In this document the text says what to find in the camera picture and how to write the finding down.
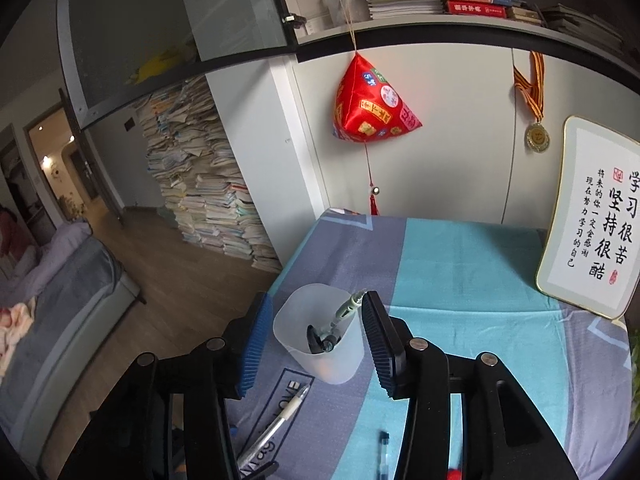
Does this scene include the white bookshelf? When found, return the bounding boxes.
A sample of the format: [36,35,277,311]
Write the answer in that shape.
[272,0,640,91]

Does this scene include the red pyramid hanging ornament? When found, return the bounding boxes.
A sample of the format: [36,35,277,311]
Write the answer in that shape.
[333,50,423,217]

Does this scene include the translucent plastic pen cup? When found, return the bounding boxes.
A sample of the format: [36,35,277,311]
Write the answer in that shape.
[273,283,365,385]

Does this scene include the floral blanket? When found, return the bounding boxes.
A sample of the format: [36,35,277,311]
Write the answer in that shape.
[0,302,37,376]

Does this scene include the grey bed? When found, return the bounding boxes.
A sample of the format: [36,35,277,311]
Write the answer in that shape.
[0,220,146,396]

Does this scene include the black pen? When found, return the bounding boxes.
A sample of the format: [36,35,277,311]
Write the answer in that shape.
[306,325,331,356]

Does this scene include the small stack of brown books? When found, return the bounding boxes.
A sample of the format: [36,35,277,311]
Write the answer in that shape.
[507,5,543,26]

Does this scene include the brown door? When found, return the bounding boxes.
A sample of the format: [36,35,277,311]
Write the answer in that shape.
[67,142,103,211]

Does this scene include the framed calligraphy sign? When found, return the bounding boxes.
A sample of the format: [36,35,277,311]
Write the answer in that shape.
[535,115,640,320]

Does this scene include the pile of books and papers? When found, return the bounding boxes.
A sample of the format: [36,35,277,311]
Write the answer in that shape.
[134,76,282,275]

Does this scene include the glass cabinet door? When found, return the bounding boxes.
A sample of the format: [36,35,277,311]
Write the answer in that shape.
[57,0,301,131]

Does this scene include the grey green pen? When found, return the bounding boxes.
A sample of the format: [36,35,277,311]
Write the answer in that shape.
[322,290,365,353]

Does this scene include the medal with striped ribbon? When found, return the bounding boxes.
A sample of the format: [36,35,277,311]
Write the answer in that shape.
[512,50,551,153]

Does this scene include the clear pen with blue cap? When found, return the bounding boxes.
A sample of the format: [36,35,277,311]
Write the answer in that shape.
[377,430,392,478]

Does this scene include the clear plastic holder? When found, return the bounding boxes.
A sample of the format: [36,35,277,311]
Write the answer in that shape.
[320,0,368,31]

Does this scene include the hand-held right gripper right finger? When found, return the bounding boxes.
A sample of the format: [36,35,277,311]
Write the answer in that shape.
[361,290,581,480]

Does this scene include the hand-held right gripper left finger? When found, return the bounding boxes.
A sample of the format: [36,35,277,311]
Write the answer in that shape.
[87,291,275,480]

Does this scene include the stack of red books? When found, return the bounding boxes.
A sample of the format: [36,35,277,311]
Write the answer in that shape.
[445,0,508,16]

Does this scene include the wide stack of booklets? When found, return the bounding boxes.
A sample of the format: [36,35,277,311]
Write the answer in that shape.
[542,4,626,53]

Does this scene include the lilac duvet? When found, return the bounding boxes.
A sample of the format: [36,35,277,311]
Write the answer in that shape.
[20,221,94,286]

